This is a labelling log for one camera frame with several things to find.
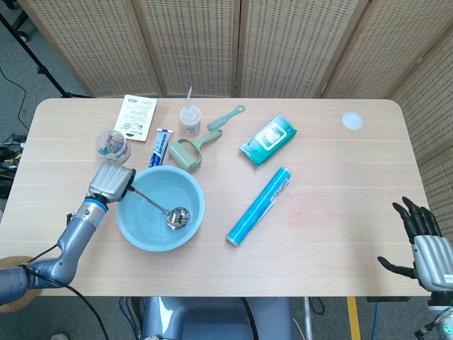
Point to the blue cling film roll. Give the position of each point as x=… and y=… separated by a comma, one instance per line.
x=258, y=209

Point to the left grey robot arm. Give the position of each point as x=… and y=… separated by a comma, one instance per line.
x=76, y=235

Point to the metal ladle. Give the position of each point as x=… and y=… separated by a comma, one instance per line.
x=178, y=216

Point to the blue white toothpaste tube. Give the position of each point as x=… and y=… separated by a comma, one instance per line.
x=161, y=147

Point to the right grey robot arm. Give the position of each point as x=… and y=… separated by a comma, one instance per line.
x=442, y=318

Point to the light blue bowl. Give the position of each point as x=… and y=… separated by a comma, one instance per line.
x=155, y=239

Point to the white round table grommet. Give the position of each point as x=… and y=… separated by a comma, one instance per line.
x=352, y=120

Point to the clear jar of binder clips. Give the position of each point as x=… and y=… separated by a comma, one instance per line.
x=112, y=147

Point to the grey robot torso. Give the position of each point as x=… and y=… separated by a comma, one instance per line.
x=216, y=318

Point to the black tripod stand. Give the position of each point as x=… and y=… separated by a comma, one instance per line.
x=42, y=67

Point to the white table leg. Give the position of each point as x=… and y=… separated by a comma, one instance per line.
x=308, y=318

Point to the green wet wipes pack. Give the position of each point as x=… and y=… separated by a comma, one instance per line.
x=269, y=140

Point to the white printed packaging card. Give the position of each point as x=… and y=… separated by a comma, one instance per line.
x=136, y=117

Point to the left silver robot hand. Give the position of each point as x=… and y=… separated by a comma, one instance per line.
x=108, y=182

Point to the clear squeeze bottle with spout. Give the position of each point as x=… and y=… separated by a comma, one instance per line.
x=191, y=120

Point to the green lint roller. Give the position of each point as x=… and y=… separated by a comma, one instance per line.
x=182, y=152

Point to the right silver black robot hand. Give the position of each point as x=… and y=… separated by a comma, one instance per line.
x=430, y=255

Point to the black equipment on floor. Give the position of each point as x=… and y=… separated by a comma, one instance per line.
x=8, y=166

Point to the green plastic comb brush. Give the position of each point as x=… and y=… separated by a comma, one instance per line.
x=224, y=118

